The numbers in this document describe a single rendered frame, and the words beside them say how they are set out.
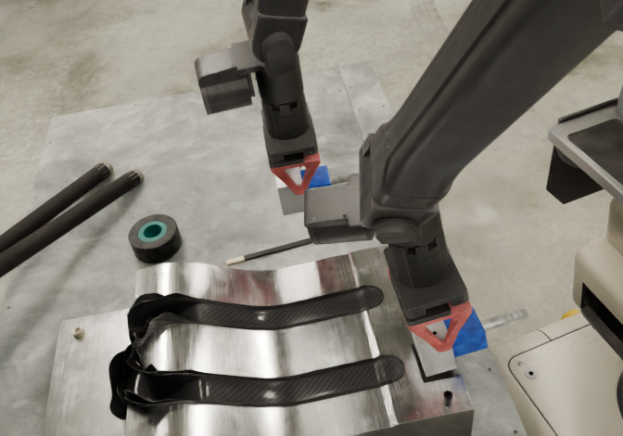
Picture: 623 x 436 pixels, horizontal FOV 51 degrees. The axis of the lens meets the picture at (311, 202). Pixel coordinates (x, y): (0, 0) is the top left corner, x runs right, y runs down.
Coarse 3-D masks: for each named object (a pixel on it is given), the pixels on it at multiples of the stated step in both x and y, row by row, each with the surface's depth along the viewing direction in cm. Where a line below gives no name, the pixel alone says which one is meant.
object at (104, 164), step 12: (96, 168) 119; (108, 168) 121; (84, 180) 116; (96, 180) 118; (60, 192) 113; (72, 192) 114; (84, 192) 116; (48, 204) 110; (60, 204) 111; (36, 216) 107; (48, 216) 109; (12, 228) 104; (24, 228) 105; (36, 228) 107; (0, 240) 102; (12, 240) 103; (0, 252) 101
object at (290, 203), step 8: (296, 168) 93; (320, 168) 94; (296, 176) 91; (312, 176) 93; (320, 176) 93; (328, 176) 92; (336, 176) 93; (344, 176) 93; (280, 184) 91; (296, 184) 90; (312, 184) 92; (320, 184) 91; (328, 184) 91; (336, 184) 94; (280, 192) 91; (288, 192) 91; (280, 200) 92; (288, 200) 92; (296, 200) 92; (288, 208) 93; (296, 208) 93
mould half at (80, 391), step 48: (144, 288) 83; (192, 288) 83; (240, 288) 86; (288, 288) 87; (336, 288) 85; (384, 288) 84; (96, 336) 88; (192, 336) 77; (240, 336) 80; (288, 336) 81; (336, 336) 80; (384, 336) 79; (96, 384) 82; (432, 384) 73; (48, 432) 78; (96, 432) 77; (144, 432) 68; (192, 432) 68; (240, 432) 70; (288, 432) 72; (336, 432) 71; (384, 432) 71; (432, 432) 73
